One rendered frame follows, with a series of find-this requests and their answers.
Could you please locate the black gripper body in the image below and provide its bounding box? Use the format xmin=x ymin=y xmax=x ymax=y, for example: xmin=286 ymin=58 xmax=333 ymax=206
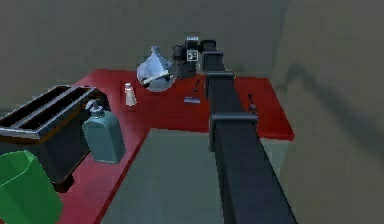
xmin=171 ymin=43 xmax=198 ymax=80

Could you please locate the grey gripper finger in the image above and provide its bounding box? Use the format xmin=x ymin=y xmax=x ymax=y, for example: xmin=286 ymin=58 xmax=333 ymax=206
xmin=141 ymin=69 xmax=174 ymax=86

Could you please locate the pale blue glass vase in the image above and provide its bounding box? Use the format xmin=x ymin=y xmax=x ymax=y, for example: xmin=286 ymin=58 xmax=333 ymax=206
xmin=136 ymin=45 xmax=177 ymax=93

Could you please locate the white salt shaker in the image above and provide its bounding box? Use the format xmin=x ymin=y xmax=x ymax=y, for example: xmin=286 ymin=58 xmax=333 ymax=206
xmin=124 ymin=82 xmax=138 ymax=108

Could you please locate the red countertop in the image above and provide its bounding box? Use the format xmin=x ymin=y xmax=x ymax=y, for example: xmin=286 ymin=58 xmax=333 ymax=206
xmin=57 ymin=69 xmax=296 ymax=224

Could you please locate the teal soap dispenser bottle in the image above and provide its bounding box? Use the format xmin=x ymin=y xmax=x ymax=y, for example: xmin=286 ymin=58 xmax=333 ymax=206
xmin=81 ymin=99 xmax=127 ymax=165

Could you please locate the black spoon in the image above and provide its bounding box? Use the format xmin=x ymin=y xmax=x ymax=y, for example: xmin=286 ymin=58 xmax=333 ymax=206
xmin=247 ymin=93 xmax=258 ymax=114

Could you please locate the black toaster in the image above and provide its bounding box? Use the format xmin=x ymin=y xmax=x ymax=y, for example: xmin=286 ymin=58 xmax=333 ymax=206
xmin=0 ymin=85 xmax=112 ymax=194

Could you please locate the green cup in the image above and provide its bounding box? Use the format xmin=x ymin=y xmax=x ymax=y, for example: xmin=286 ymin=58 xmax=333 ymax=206
xmin=0 ymin=150 xmax=64 ymax=224

